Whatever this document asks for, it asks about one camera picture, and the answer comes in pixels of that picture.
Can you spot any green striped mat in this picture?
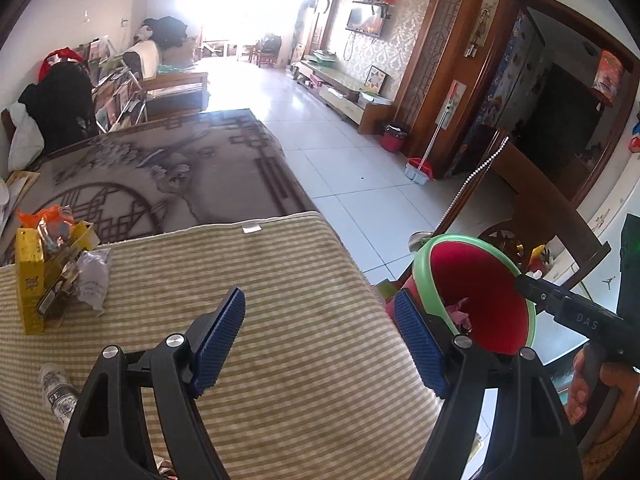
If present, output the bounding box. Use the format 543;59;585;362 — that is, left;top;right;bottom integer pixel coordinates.
0;210;446;480

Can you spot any colourful printed curtain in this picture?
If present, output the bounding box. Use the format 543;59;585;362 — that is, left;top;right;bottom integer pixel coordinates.
450;7;546;181

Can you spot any floral printed table cover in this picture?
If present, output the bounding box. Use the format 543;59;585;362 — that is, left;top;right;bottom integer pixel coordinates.
0;107;321;266

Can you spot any black clothes pile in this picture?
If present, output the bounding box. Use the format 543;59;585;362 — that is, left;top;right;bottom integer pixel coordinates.
142;16;188;51

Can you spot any orange snack bag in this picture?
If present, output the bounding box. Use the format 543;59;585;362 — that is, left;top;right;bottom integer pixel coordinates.
15;205;53;233

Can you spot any person's right hand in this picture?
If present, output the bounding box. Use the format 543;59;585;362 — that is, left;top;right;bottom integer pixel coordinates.
565;347;640;431

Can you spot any red bucket with green rim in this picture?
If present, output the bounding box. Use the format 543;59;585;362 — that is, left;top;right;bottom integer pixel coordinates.
412;234;537;361

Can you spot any wall scroll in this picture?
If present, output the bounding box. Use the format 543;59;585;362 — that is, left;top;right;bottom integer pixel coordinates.
465;0;503;58

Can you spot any clear plastic bag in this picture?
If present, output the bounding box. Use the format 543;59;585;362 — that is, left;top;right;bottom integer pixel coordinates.
76;249;112;316

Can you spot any geometric framed picture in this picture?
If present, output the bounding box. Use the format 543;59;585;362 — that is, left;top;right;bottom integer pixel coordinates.
367;65;390;95

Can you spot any yellow toy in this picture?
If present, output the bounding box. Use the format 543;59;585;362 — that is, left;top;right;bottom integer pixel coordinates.
520;245;556;281

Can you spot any red waste bin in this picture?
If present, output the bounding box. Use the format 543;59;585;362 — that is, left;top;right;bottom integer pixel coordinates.
382;124;408;153

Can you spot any wooden television cabinet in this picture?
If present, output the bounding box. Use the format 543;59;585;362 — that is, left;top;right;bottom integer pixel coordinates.
291;50;396;135

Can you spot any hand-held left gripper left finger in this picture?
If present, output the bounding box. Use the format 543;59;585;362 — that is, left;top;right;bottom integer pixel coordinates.
56;287;247;480

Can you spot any wooden sofa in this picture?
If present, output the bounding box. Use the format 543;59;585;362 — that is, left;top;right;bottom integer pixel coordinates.
122;40;209;117

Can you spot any magazine rack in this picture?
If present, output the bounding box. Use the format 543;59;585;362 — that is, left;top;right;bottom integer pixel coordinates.
82;35;148;133

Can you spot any red plastic bag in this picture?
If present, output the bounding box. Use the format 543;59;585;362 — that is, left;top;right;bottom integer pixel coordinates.
37;49;83;81

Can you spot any pink crumpled wrapper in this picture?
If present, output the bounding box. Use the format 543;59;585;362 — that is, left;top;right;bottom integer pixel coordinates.
445;297;473;333

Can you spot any metal gooseneck stand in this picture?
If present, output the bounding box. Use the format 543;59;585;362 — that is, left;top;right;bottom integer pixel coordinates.
409;140;508;253

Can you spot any red hanging decoration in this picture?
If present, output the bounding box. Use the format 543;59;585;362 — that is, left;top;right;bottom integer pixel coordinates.
592;50;626;106

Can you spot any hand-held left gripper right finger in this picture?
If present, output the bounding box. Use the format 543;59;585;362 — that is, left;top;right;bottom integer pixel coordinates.
392;289;583;480

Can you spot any colourful snack wrapper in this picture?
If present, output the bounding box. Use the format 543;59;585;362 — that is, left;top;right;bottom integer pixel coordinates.
40;205;77;256

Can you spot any black jacket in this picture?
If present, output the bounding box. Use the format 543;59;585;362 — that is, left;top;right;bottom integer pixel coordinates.
20;62;101;156

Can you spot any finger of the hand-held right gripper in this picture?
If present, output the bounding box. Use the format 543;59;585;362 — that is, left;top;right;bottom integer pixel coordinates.
514;272;556;313

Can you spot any white bag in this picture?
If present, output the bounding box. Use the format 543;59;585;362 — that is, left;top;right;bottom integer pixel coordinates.
7;102;47;171

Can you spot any wooden dining chair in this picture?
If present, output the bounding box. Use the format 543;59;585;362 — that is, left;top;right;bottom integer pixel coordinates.
255;35;283;68

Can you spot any narrow wall hanging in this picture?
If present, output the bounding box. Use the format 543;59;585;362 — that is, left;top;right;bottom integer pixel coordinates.
435;80;468;123

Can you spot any yellow cardboard box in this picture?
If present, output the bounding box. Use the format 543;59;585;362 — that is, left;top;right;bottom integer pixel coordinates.
15;221;98;336

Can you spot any white handled mop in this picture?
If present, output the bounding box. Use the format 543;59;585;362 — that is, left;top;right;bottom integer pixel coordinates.
404;87;461;184

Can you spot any clear plastic bottle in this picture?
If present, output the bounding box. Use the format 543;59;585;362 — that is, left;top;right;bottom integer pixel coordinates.
39;364;81;431

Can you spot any wall television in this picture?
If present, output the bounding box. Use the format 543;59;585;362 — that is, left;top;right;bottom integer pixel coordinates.
346;7;385;38

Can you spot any wall shelf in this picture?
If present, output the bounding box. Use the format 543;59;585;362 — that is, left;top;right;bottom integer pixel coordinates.
350;0;398;18

